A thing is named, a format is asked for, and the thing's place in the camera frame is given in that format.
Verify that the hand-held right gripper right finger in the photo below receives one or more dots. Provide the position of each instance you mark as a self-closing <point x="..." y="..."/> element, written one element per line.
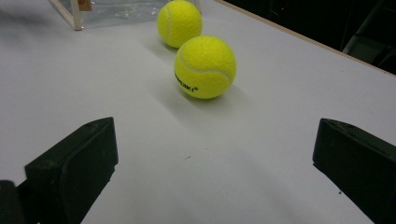
<point x="358" y="165"/>

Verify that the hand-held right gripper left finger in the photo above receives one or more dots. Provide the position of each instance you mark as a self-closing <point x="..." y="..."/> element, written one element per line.
<point x="77" y="165"/>

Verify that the clear plastic bag white trim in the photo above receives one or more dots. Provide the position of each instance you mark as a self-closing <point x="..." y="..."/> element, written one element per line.
<point x="109" y="14"/>

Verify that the yellow tennis ball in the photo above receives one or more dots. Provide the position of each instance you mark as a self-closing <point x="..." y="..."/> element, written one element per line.
<point x="205" y="67"/>
<point x="180" y="23"/>

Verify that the dark stand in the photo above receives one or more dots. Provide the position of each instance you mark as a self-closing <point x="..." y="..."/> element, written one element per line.
<point x="373" y="40"/>

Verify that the brown paper tag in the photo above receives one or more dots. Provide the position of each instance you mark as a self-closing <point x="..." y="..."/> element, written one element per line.
<point x="84" y="4"/>

